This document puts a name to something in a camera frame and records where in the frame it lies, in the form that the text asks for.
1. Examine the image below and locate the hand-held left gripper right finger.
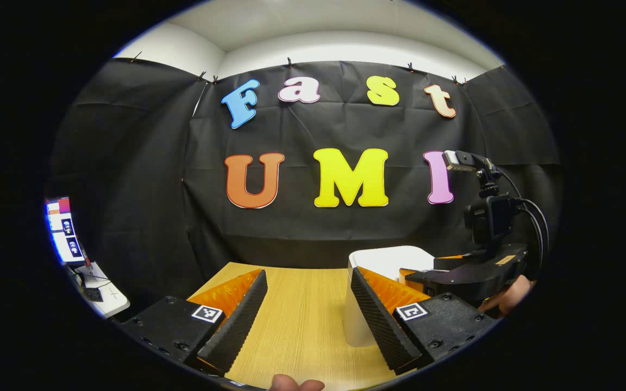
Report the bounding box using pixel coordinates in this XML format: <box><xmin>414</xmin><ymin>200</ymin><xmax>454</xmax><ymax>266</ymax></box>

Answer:
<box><xmin>349</xmin><ymin>265</ymin><xmax>497</xmax><ymax>376</ymax></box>

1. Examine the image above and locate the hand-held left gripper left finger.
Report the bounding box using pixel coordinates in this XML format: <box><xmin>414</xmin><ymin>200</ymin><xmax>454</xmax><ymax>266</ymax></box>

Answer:
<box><xmin>119</xmin><ymin>268</ymin><xmax>269</xmax><ymax>377</ymax></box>

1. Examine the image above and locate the white garbage bin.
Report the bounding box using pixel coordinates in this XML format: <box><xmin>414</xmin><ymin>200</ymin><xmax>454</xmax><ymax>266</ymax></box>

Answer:
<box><xmin>341</xmin><ymin>245</ymin><xmax>436</xmax><ymax>348</ymax></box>

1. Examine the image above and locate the wooden desktop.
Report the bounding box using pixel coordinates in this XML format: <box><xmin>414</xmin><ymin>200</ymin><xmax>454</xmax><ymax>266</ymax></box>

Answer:
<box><xmin>188</xmin><ymin>262</ymin><xmax>400</xmax><ymax>391</ymax></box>

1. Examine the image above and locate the black backdrop cloth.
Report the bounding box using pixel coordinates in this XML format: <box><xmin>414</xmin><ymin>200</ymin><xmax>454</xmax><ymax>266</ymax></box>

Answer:
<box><xmin>47</xmin><ymin>57</ymin><xmax>564</xmax><ymax>321</ymax></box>

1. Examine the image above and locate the computer monitor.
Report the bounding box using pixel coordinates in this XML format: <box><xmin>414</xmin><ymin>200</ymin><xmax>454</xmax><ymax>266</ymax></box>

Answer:
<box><xmin>46</xmin><ymin>197</ymin><xmax>86</xmax><ymax>266</ymax></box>

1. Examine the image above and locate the row of small cloth clips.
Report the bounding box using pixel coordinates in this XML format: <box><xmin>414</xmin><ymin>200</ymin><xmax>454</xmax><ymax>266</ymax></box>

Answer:
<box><xmin>131</xmin><ymin>52</ymin><xmax>506</xmax><ymax>86</ymax></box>

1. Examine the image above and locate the black camera cable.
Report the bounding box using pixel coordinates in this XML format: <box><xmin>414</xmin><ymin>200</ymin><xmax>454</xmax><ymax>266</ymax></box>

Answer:
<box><xmin>495</xmin><ymin>167</ymin><xmax>551</xmax><ymax>275</ymax></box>

